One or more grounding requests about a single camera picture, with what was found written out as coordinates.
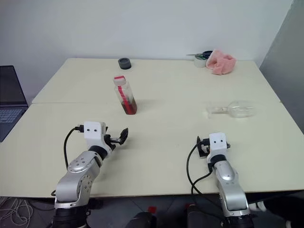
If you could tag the dark grey round puck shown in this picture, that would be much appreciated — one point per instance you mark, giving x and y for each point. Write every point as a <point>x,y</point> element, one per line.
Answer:
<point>125,63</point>

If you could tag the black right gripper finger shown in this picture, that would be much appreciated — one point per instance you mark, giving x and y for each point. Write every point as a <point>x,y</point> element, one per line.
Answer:
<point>199,147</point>
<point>228,145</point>

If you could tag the dark grey laptop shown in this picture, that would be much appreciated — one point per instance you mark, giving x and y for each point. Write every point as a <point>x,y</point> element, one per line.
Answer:
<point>9,99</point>

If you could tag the pink cloth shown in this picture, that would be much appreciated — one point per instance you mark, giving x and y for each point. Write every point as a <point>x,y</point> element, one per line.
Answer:
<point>222,63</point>

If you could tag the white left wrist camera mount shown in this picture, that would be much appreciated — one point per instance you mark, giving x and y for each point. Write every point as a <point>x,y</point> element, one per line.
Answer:
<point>93,133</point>

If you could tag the dark rounded shape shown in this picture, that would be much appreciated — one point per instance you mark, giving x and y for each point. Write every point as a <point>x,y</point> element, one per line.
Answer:
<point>142,221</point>
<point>202,216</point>

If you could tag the white and red bottle cap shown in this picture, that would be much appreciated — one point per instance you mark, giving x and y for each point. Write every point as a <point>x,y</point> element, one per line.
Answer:
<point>119,80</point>

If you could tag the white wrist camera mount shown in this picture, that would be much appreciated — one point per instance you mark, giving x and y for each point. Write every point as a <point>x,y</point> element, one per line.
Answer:
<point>218,142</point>
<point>93,133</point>

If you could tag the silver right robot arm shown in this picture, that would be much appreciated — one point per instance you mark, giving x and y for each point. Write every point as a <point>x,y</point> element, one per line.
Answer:
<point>231,187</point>

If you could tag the clear plastic scoop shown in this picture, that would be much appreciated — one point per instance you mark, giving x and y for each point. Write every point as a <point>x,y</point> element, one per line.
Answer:
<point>240,109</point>

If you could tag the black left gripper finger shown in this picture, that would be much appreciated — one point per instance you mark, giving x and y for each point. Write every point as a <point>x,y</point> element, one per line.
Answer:
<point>122,140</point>
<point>125,133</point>

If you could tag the grey partition panel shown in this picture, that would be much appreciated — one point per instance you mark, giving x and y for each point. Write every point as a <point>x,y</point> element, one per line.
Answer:
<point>285,71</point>

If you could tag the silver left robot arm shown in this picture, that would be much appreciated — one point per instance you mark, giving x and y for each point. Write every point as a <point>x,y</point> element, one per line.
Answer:
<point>76,180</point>

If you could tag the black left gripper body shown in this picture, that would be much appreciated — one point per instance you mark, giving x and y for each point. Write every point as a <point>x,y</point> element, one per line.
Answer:
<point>111,140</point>

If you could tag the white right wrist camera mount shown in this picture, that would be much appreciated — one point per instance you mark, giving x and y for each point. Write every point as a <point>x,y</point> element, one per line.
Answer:
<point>218,142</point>

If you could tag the clear bottle with red contents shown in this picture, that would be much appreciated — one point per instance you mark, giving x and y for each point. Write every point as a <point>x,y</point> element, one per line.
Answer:
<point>127,99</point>

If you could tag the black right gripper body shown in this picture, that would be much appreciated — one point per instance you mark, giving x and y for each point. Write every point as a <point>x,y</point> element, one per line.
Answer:
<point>206,146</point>

